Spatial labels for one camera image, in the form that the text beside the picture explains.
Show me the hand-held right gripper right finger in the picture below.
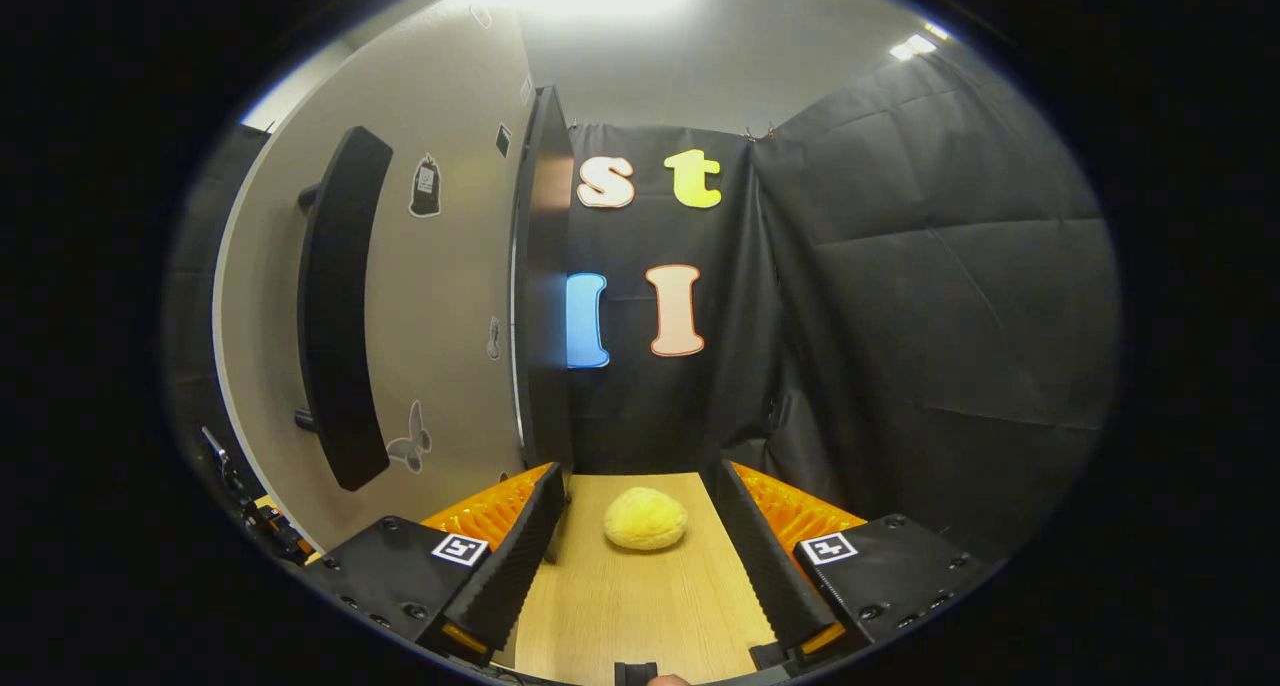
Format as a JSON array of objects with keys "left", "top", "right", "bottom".
[{"left": 716, "top": 459, "right": 993, "bottom": 667}]

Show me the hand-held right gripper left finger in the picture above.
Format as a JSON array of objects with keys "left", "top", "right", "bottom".
[{"left": 298, "top": 461, "right": 568, "bottom": 668}]

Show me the black cabinet door handle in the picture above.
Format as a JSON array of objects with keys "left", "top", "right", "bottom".
[{"left": 295, "top": 126, "right": 394, "bottom": 492}]

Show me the light grey cabinet door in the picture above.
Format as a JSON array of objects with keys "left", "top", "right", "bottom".
[{"left": 212, "top": 0, "right": 536, "bottom": 557}]

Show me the dark grey cabinet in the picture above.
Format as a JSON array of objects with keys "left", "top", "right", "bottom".
[{"left": 510, "top": 86, "right": 577, "bottom": 477}]

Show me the yellow plush toy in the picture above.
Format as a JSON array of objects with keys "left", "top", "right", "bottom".
[{"left": 603, "top": 486, "right": 689, "bottom": 551}]

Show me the black backdrop cloth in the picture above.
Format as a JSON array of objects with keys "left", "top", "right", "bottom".
[{"left": 165, "top": 41, "right": 1123, "bottom": 567}]

